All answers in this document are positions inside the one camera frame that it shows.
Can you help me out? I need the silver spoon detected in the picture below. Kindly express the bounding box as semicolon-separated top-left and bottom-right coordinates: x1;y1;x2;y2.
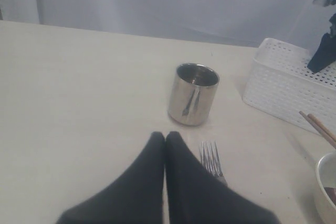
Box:
199;141;227;186

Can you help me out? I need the white perforated plastic basket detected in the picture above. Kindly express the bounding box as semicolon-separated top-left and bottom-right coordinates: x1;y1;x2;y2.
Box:
243;38;335;133

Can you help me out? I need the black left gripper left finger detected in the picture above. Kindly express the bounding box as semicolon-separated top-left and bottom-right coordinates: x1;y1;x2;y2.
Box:
58;132;165;223

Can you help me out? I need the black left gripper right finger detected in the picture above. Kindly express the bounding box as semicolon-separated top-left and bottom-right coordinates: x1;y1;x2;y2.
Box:
165;132;279;223

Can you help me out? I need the grey ceramic bowl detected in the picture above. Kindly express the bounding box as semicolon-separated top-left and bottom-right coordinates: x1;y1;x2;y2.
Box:
313;152;335;223

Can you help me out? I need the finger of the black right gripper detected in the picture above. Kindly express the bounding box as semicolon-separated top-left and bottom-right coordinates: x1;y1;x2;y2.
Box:
307;14;336;73

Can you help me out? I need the silver foil packet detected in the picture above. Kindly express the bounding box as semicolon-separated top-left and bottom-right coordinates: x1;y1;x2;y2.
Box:
167;63;220;126

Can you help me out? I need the wooden chopstick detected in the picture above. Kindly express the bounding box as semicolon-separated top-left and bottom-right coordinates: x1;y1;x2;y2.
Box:
308;113;336;141
299;111;336;148

